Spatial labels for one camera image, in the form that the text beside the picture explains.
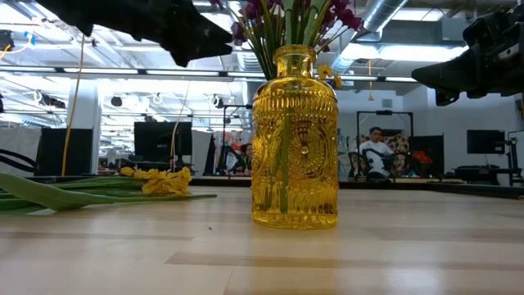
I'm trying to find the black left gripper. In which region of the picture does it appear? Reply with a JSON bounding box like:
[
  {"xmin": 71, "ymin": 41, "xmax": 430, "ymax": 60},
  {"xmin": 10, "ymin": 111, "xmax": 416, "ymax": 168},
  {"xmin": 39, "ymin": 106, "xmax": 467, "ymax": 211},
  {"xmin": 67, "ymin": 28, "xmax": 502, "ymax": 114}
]
[{"xmin": 36, "ymin": 0, "xmax": 233, "ymax": 69}]

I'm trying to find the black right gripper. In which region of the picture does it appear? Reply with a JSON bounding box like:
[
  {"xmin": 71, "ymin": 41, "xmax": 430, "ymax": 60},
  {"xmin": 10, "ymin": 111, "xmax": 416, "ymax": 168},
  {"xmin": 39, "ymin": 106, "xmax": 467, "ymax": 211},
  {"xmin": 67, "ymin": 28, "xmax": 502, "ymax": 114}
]
[{"xmin": 411, "ymin": 7, "xmax": 524, "ymax": 107}]

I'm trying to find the amber glass vase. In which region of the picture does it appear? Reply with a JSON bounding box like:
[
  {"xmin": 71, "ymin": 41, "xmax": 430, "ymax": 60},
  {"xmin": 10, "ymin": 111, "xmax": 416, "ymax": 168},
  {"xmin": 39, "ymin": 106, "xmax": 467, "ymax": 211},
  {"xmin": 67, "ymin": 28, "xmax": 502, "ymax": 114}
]
[{"xmin": 250, "ymin": 43, "xmax": 341, "ymax": 230}]

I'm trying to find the black panel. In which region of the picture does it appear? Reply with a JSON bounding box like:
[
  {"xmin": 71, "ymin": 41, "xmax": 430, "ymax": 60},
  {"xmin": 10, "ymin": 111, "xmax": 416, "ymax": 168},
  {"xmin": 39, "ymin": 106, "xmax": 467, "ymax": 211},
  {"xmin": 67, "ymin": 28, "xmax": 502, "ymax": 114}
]
[
  {"xmin": 36, "ymin": 128, "xmax": 93, "ymax": 175},
  {"xmin": 409, "ymin": 134, "xmax": 445, "ymax": 178}
]

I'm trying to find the orange flower decoration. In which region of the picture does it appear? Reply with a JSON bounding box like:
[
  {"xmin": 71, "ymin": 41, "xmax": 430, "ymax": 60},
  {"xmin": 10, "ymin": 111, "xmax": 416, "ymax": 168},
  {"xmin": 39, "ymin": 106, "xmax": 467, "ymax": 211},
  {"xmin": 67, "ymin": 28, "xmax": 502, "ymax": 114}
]
[{"xmin": 411, "ymin": 150, "xmax": 434, "ymax": 166}]

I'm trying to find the black desk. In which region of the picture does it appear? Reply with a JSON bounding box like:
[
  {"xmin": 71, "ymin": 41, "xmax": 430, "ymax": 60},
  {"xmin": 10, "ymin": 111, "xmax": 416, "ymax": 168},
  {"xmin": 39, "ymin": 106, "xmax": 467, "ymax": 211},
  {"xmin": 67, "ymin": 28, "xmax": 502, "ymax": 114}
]
[{"xmin": 452, "ymin": 165, "xmax": 524, "ymax": 186}]

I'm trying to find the person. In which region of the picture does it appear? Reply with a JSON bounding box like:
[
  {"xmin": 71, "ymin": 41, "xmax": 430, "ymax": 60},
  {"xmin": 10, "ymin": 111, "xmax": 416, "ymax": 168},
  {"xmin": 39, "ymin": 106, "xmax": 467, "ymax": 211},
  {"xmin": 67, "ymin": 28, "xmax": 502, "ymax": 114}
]
[
  {"xmin": 355, "ymin": 125, "xmax": 397, "ymax": 181},
  {"xmin": 237, "ymin": 142, "xmax": 254, "ymax": 175}
]

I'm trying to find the black wall monitor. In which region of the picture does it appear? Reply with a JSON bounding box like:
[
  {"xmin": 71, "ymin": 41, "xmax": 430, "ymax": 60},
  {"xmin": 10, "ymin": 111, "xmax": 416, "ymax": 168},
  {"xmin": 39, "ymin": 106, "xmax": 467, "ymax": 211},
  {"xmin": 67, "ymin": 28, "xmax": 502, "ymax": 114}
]
[{"xmin": 467, "ymin": 129, "xmax": 506, "ymax": 155}]

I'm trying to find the black metal stand frame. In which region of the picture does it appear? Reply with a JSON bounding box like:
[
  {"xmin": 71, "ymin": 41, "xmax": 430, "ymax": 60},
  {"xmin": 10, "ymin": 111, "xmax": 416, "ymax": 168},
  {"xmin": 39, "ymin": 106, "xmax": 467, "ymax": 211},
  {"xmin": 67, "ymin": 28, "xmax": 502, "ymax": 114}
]
[{"xmin": 355, "ymin": 109, "xmax": 414, "ymax": 181}]

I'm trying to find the silver ventilation duct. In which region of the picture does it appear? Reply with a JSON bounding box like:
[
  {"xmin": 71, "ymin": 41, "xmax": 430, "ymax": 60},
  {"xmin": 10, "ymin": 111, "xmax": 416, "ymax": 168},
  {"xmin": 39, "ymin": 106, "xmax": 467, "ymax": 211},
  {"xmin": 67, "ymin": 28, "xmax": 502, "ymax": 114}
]
[{"xmin": 329, "ymin": 0, "xmax": 410, "ymax": 75}]

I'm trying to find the black aluminium table frame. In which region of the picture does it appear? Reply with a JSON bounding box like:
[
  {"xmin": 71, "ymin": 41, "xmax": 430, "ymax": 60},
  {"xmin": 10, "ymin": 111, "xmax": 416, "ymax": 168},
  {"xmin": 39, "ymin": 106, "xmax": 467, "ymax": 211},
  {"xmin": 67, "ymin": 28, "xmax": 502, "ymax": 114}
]
[{"xmin": 122, "ymin": 175, "xmax": 524, "ymax": 201}]

